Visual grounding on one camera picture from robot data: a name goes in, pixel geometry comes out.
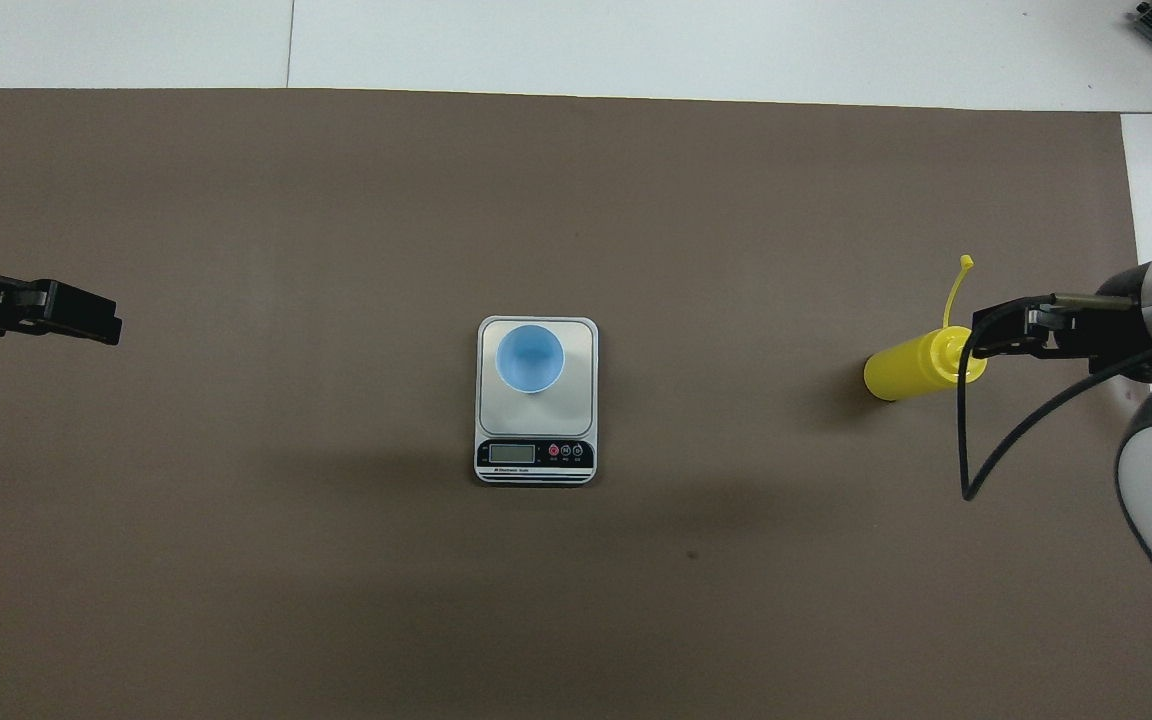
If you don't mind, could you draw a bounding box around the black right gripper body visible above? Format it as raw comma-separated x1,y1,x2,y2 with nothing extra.
1036,265,1152,381

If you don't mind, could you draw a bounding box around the yellow squeeze seasoning bottle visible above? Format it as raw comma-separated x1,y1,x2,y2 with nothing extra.
864,256,989,402

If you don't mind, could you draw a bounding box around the light blue plastic cup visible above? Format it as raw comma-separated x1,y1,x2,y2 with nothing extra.
495,324,566,395

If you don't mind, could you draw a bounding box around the silver digital kitchen scale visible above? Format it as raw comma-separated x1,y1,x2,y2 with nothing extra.
475,316,600,486

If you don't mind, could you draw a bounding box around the brown paper table mat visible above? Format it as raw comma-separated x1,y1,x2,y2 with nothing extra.
0,88,1152,720

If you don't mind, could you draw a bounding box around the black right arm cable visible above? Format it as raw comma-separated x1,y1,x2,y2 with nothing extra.
956,290,1152,503

